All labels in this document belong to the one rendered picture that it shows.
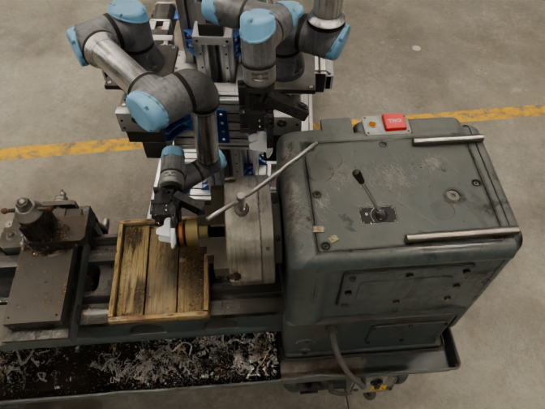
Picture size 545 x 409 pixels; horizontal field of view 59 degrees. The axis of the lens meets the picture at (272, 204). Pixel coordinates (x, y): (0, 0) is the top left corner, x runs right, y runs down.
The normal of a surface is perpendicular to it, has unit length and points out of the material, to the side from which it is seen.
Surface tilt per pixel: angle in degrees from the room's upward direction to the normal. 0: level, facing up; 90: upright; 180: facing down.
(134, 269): 0
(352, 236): 0
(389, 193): 0
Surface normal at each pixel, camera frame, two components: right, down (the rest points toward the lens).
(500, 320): 0.00, -0.57
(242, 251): 0.06, 0.30
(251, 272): 0.07, 0.67
